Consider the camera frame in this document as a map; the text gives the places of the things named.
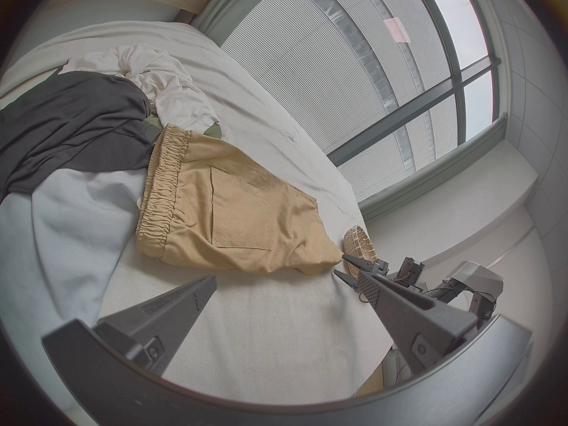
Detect round woven basket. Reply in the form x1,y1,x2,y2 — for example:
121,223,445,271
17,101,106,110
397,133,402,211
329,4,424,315
343,225,379,278

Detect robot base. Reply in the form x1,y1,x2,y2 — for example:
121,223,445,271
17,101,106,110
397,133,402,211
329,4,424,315
381,346,418,387

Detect green garment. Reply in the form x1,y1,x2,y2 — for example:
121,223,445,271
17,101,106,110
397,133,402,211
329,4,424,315
144,113,222,141

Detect white garment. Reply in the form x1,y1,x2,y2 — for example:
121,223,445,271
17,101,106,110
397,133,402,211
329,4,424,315
60,45,220,134

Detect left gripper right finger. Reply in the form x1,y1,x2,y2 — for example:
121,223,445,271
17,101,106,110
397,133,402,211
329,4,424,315
356,271,479,374

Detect window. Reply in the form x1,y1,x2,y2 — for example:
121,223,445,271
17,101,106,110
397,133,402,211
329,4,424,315
191,0,509,221

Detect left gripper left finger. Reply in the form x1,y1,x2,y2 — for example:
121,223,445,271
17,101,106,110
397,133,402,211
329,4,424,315
94,275,218,378

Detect bed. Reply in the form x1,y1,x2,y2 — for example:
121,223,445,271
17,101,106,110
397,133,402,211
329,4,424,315
0,0,383,405

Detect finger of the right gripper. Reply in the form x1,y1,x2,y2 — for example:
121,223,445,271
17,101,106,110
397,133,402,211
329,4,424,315
333,270,361,293
342,251,379,275

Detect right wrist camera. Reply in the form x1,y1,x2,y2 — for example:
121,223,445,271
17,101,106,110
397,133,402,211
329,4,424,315
396,257,424,288

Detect pale blue garment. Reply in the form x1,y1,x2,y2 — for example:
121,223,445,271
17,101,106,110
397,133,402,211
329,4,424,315
2,167,151,327

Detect black garment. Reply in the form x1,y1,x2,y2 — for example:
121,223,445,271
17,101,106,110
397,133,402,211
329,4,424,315
0,71,162,203

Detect tan shorts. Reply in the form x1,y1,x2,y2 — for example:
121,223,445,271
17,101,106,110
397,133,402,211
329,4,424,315
135,124,344,277

